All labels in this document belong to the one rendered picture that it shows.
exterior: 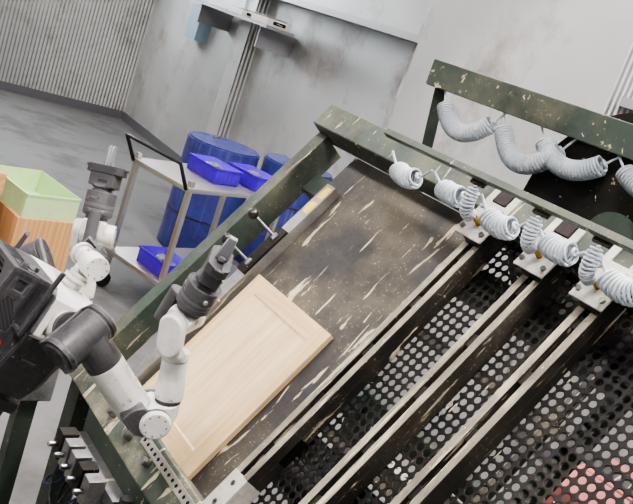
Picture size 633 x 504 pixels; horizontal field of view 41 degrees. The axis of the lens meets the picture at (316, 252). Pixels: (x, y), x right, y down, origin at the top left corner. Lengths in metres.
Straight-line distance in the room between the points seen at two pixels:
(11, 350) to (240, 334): 0.79
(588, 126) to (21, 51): 10.65
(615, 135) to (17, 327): 1.79
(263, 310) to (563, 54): 3.68
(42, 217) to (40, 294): 3.34
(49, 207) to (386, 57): 3.71
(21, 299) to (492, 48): 4.77
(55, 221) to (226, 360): 3.01
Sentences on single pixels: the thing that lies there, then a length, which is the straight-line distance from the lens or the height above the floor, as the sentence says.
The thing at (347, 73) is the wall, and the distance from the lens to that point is 8.37.
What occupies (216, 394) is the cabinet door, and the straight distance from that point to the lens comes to 2.57.
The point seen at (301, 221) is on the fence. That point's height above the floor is 1.55.
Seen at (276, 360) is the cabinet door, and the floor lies 1.22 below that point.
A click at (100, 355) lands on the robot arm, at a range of 2.06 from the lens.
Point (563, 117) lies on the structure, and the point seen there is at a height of 2.15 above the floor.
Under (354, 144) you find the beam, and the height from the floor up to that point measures 1.84.
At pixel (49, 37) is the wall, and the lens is 12.82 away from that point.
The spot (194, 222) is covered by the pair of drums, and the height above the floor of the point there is 0.32.
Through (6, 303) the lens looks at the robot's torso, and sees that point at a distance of 2.12.
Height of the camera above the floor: 2.14
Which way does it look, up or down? 14 degrees down
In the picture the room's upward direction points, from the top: 20 degrees clockwise
